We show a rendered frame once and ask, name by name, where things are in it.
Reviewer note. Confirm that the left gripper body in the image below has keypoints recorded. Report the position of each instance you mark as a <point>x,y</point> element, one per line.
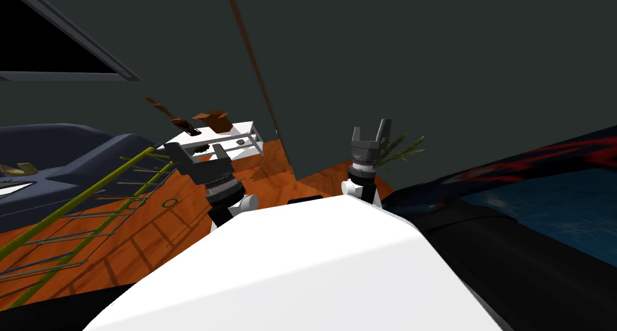
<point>210,170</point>

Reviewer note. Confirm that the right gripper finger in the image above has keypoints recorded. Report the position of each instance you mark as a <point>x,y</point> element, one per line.
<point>357,134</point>
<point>384,131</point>

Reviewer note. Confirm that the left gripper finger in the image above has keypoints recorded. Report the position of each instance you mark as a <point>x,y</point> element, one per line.
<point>221,151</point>
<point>178,155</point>

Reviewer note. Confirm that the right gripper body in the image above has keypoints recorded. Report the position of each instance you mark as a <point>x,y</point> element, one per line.
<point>367,151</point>

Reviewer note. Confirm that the white shelf table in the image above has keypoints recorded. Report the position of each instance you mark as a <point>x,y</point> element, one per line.
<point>226,138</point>

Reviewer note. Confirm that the green leafy plant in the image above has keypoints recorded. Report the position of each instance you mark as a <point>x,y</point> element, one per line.
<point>402,152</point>

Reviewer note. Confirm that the dark blue sofa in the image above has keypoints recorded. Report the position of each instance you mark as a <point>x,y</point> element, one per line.
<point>72,152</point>

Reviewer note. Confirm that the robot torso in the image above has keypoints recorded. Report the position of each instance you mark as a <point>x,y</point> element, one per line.
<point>299,273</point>

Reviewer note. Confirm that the dark blue red bed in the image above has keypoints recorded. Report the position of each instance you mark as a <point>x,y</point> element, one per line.
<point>530,215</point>

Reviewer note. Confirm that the olive metal frame rack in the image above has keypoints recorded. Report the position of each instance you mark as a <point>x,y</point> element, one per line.
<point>82,198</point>

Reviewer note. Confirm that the dark window grey frame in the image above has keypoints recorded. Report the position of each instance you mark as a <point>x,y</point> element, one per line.
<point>43,41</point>

